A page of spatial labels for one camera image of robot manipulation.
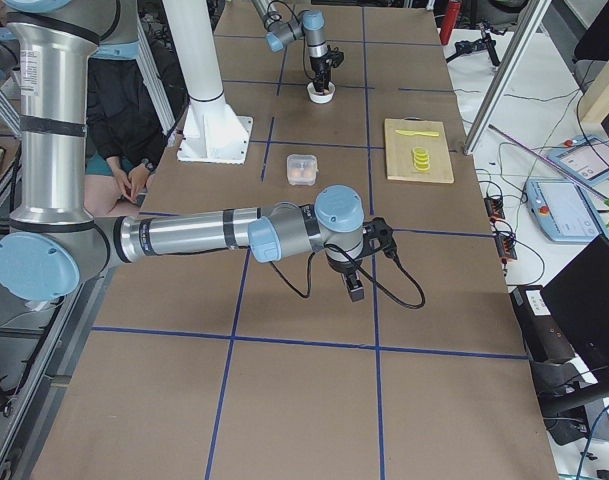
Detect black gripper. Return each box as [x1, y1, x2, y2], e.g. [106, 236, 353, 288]
[325, 244, 364, 302]
[308, 47, 333, 93]

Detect clear plastic egg box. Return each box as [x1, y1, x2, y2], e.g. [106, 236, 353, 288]
[286, 154, 318, 186]

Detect black computer box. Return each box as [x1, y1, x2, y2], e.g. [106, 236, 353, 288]
[510, 285, 575, 364]

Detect white ceramic bowl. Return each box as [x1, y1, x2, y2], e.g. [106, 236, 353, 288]
[307, 82, 336, 104]

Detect yellow plastic knife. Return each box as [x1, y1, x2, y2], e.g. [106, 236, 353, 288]
[395, 129, 440, 138]

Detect wooden cutting board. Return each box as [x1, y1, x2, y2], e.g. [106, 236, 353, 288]
[384, 118, 454, 184]

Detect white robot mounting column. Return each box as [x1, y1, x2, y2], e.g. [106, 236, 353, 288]
[163, 0, 253, 164]

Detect red cylinder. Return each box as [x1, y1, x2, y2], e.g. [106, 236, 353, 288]
[439, 0, 462, 46]

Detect small orange circuit board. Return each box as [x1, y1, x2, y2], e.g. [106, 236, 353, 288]
[484, 196, 505, 221]

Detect seated person in black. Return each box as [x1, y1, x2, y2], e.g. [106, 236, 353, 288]
[84, 58, 167, 217]

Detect near teach pendant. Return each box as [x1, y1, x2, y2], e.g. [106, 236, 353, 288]
[525, 178, 604, 244]

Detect teach pendant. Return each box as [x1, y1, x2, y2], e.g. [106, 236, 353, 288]
[546, 135, 609, 187]
[525, 178, 604, 244]

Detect black monitor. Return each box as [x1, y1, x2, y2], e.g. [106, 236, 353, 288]
[541, 235, 609, 381]

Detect far teach pendant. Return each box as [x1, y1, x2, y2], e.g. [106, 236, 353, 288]
[546, 135, 609, 187]

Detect grabber stick with green tip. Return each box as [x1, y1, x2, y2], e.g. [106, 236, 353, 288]
[488, 124, 609, 227]

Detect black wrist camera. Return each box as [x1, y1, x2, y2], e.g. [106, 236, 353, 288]
[329, 47, 344, 68]
[360, 217, 398, 260]

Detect black camera tripod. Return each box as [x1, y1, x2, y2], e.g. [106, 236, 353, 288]
[446, 21, 508, 68]

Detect aluminium frame post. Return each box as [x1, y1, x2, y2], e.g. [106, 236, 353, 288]
[463, 0, 552, 155]

